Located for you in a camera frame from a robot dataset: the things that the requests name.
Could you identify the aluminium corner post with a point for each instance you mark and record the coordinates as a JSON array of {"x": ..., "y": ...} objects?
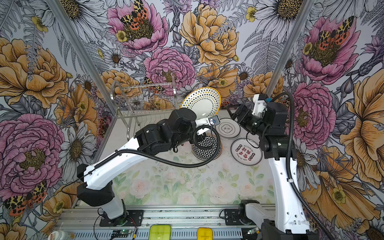
[
  {"x": 300, "y": 23},
  {"x": 71, "y": 32}
]

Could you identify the left yellow green box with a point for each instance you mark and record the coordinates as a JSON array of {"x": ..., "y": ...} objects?
[{"x": 160, "y": 232}]

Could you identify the right yellow box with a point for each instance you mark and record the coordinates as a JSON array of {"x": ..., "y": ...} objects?
[{"x": 205, "y": 234}]

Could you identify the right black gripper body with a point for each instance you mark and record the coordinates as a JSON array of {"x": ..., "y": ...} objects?
[{"x": 251, "y": 122}]

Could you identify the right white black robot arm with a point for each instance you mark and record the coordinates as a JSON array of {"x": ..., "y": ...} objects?
[{"x": 290, "y": 222}]

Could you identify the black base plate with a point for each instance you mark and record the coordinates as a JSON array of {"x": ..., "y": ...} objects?
[
  {"x": 236, "y": 217},
  {"x": 130, "y": 218}
]

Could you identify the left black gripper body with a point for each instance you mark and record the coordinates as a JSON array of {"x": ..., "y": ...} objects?
[{"x": 183, "y": 136}]

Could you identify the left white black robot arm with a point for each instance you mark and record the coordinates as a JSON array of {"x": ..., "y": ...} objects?
[{"x": 96, "y": 188}]

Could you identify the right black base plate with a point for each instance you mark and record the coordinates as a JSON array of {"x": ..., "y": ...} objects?
[{"x": 236, "y": 217}]

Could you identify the white jar with lid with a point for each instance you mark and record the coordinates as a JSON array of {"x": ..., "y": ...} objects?
[{"x": 61, "y": 235}]

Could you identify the small green circuit board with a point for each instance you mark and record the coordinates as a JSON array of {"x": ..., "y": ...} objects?
[{"x": 122, "y": 233}]

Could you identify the aluminium front rail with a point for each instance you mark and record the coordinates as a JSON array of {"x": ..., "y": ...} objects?
[{"x": 184, "y": 221}]

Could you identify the right aluminium corner post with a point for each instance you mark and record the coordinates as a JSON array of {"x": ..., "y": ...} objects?
[{"x": 300, "y": 23}]

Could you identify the plain white plate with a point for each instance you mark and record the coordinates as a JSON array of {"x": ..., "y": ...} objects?
[{"x": 245, "y": 152}]

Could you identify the chrome wire dish rack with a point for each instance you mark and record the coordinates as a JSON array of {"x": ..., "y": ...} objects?
[{"x": 147, "y": 103}]

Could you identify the left aluminium corner post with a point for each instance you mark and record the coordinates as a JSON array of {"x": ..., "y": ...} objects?
[{"x": 71, "y": 32}]

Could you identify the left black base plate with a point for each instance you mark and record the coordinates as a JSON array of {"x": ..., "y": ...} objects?
[{"x": 130, "y": 218}]

